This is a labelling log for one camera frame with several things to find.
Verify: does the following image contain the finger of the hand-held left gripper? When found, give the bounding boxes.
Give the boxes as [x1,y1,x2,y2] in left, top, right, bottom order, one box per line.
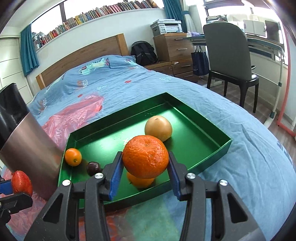
[0,180,12,194]
[0,193,33,224]

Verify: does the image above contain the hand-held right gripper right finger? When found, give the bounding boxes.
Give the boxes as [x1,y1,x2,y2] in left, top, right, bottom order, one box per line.
[167,151,266,241]

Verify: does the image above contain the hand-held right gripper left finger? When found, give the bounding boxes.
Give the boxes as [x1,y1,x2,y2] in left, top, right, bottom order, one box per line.
[24,151,123,241]

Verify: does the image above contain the red plum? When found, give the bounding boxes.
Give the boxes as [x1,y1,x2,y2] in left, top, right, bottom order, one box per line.
[11,170,33,197]

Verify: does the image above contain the dark purple plum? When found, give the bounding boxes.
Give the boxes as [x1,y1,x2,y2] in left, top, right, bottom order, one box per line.
[86,162,101,176]

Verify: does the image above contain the large rough orange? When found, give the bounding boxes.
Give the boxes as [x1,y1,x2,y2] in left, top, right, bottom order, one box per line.
[122,135,170,179]

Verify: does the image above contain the green tray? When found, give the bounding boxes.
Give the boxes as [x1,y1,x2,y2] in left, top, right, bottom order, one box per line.
[57,92,232,205]

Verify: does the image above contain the small smooth orange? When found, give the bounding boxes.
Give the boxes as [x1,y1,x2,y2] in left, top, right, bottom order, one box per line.
[64,148,82,167]

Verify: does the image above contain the yellow pear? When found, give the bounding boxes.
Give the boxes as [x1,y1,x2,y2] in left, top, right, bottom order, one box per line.
[145,115,173,142]

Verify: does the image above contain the black and steel electric kettle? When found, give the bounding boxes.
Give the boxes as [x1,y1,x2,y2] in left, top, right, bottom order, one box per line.
[0,83,64,201]

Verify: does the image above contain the pink plastic sheet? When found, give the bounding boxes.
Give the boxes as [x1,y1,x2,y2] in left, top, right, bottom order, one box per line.
[0,95,130,241]

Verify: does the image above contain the low wooden nightstand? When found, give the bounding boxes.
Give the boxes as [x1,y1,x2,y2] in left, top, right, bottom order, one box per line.
[143,59,200,83]

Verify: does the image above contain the white wardrobe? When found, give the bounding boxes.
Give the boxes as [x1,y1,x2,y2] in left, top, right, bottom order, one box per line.
[0,38,34,105]

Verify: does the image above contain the dark blue bag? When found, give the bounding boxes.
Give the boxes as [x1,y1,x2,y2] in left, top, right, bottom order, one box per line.
[191,45,210,76]

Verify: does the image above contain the black backpack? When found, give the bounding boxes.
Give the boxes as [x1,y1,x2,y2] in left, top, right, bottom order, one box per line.
[131,41,158,66]

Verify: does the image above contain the wooden headboard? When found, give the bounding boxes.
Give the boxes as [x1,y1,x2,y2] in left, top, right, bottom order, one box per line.
[36,33,129,90]

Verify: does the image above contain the teal curtain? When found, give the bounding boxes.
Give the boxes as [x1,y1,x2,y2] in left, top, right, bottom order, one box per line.
[162,0,186,33]
[20,23,39,76]

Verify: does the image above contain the grey chair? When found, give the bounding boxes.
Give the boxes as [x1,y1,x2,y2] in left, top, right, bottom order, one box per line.
[203,22,259,113]

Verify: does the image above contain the pink metal pole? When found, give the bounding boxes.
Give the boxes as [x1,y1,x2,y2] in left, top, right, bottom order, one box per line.
[276,28,296,138]

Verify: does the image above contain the white printer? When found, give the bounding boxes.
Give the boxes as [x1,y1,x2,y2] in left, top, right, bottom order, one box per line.
[151,20,182,36]

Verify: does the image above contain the white-framed desk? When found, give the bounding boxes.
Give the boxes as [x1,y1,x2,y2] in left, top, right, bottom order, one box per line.
[185,32,286,121]

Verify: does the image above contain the white sheer curtain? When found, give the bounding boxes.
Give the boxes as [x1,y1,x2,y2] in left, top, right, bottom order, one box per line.
[185,5,204,33]

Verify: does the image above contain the row of books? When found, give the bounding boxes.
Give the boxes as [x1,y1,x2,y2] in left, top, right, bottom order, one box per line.
[32,0,160,50]

